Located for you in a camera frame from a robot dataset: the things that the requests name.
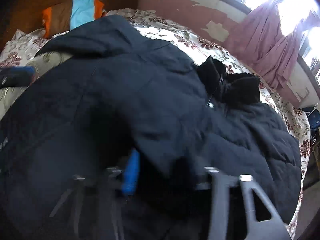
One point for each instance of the orange brown blue pillow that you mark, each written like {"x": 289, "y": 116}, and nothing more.
{"x": 69, "y": 15}

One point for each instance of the blue backpack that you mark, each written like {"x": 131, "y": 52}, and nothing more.
{"x": 313, "y": 116}

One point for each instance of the floral white red bedspread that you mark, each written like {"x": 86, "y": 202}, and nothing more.
{"x": 220, "y": 47}

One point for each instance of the brown framed window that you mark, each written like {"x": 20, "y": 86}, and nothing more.
{"x": 291, "y": 12}

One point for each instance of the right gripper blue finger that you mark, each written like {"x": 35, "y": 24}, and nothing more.
{"x": 131, "y": 174}

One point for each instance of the pink left curtain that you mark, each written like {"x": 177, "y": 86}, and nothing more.
{"x": 259, "y": 43}

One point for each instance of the dark navy padded jacket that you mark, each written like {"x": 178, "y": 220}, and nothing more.
{"x": 140, "y": 99}

